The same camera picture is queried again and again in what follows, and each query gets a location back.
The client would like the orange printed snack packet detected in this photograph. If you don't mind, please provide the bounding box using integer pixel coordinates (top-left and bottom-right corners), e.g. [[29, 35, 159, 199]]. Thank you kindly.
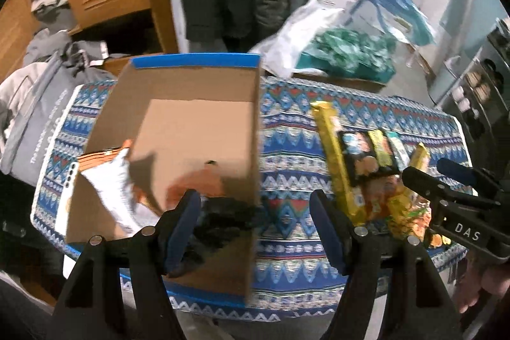
[[360, 174, 434, 238]]

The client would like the white plastic bag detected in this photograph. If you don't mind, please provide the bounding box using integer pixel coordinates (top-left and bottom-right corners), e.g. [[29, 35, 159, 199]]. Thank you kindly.
[[249, 0, 348, 80]]

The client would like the metal storage rack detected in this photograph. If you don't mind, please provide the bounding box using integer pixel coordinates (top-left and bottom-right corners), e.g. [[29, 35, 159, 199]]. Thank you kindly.
[[437, 17, 510, 150]]

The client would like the small yellow snack packet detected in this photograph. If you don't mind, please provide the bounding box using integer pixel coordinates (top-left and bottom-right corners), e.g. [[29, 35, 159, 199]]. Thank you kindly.
[[406, 143, 432, 172]]

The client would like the grey clothing pile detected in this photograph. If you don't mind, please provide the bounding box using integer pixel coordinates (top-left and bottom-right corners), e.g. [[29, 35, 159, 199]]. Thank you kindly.
[[23, 0, 133, 78]]

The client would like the blue patterned tablecloth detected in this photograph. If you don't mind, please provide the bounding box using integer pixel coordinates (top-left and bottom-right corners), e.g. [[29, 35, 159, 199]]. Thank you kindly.
[[30, 75, 469, 325]]

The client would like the cardboard box with blue edge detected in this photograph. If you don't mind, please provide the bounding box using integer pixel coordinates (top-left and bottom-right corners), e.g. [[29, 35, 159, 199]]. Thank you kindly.
[[64, 54, 262, 306]]

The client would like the blue plastic bag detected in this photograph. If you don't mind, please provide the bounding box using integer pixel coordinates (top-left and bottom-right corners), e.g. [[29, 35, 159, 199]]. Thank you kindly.
[[351, 0, 437, 47]]

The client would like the teal green plastic bag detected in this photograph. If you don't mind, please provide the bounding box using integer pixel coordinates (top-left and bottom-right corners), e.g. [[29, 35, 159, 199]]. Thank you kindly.
[[296, 27, 397, 86]]

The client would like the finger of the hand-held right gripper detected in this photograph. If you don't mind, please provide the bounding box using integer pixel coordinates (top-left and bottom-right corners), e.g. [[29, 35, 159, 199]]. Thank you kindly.
[[436, 157, 503, 191], [401, 165, 479, 207]]

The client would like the crinkled yellow snack packet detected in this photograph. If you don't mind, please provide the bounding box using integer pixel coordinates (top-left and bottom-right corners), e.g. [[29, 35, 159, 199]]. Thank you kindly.
[[387, 186, 423, 235]]

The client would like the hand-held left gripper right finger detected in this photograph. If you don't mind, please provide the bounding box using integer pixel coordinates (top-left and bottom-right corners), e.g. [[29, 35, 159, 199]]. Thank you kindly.
[[310, 189, 471, 340]]

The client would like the teal snack packet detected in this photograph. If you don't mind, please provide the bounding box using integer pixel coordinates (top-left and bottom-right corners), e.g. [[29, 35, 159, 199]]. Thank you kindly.
[[388, 133, 412, 170]]

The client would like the light grey hooded garment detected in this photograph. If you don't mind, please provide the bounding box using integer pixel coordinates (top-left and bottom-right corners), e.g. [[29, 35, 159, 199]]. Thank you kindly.
[[0, 61, 117, 186]]

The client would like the brown cardboard carton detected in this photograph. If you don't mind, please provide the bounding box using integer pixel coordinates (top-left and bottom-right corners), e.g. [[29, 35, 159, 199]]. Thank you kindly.
[[290, 68, 388, 94]]

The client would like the plain wooden door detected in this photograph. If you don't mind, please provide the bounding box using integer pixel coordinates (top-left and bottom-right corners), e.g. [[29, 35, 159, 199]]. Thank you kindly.
[[0, 0, 41, 70]]

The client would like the black snack packet orange print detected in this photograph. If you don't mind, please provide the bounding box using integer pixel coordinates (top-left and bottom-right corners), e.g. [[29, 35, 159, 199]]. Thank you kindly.
[[338, 130, 397, 188]]

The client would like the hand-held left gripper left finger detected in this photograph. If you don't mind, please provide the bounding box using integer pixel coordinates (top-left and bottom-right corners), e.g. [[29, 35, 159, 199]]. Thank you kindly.
[[48, 189, 202, 340]]

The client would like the white snack packet orange trim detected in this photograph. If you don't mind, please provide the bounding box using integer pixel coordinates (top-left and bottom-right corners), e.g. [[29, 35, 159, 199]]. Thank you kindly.
[[77, 139, 161, 238]]

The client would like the long yellow snack packet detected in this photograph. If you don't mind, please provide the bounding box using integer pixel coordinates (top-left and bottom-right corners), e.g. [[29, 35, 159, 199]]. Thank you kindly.
[[310, 101, 366, 226]]

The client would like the yellow-green snack packet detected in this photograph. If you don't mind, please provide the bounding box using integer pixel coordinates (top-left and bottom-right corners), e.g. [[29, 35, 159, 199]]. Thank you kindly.
[[368, 129, 400, 170]]

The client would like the plain black snack packet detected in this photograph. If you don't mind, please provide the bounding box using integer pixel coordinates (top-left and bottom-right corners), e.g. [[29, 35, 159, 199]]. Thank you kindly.
[[174, 198, 260, 278]]

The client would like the person's right hand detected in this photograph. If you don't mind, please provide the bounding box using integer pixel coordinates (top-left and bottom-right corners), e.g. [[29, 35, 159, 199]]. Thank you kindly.
[[454, 260, 510, 315]]

